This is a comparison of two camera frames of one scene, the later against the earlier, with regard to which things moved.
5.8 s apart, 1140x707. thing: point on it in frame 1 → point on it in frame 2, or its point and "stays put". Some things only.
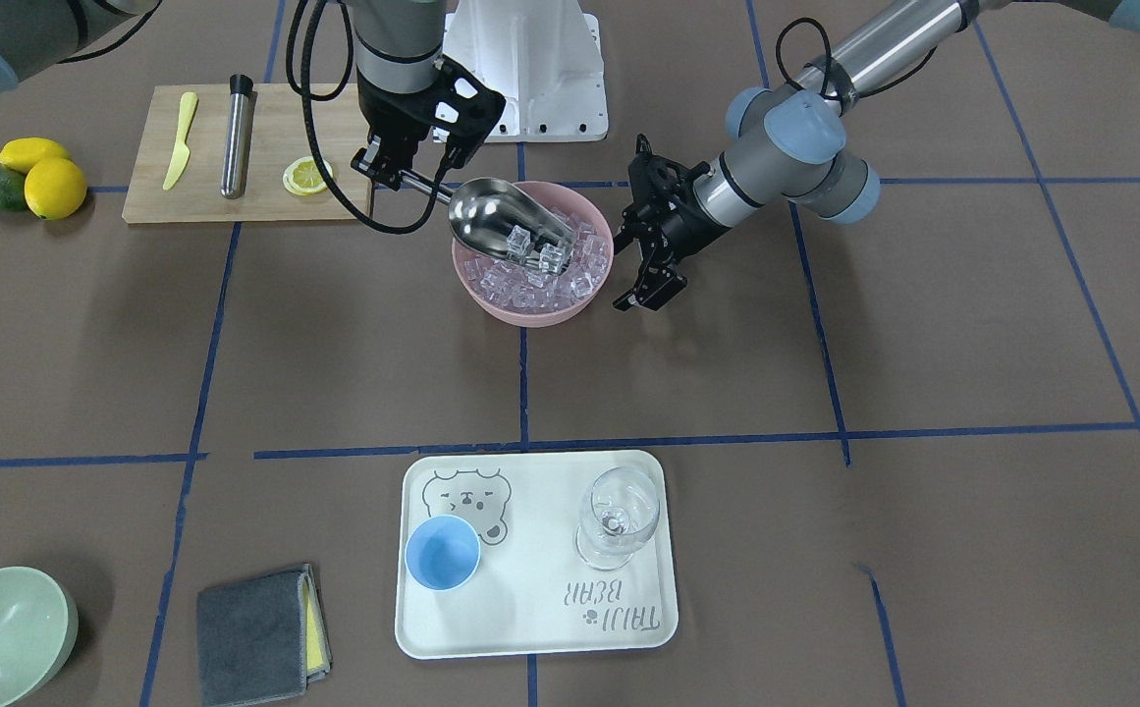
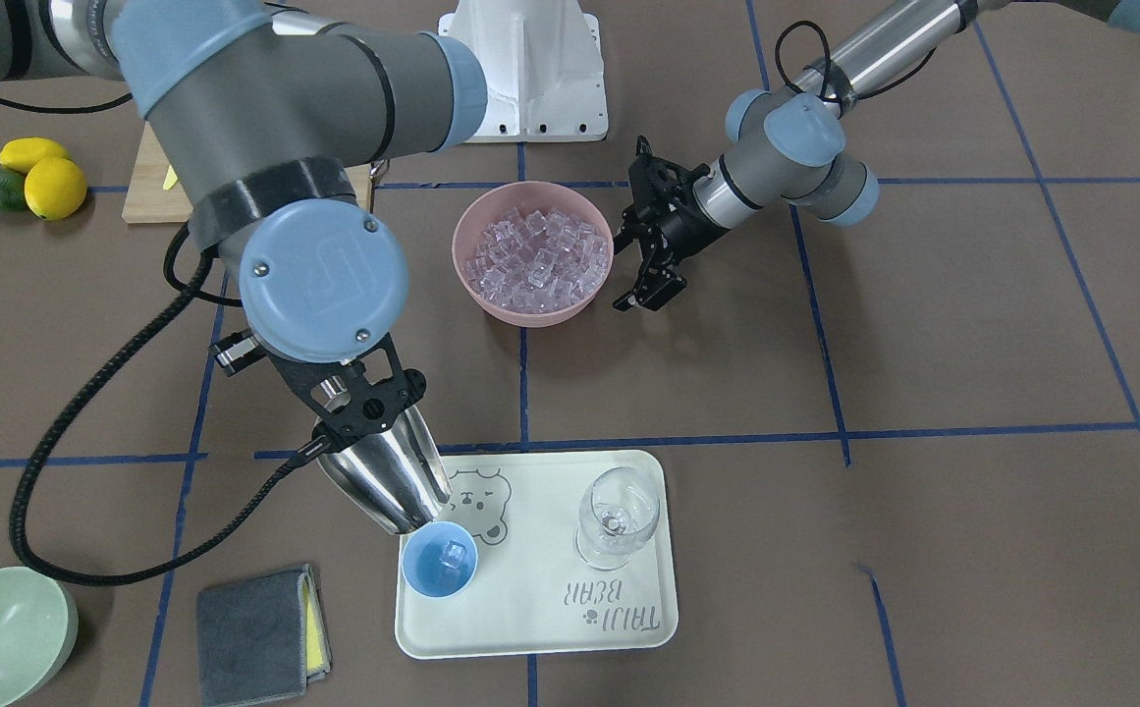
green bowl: x=5 y=634 stays put
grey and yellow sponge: x=253 y=637 stays put
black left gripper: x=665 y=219 stays put
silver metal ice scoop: x=492 y=217 → x=393 y=474
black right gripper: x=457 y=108 → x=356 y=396
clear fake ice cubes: x=564 y=284 stays put
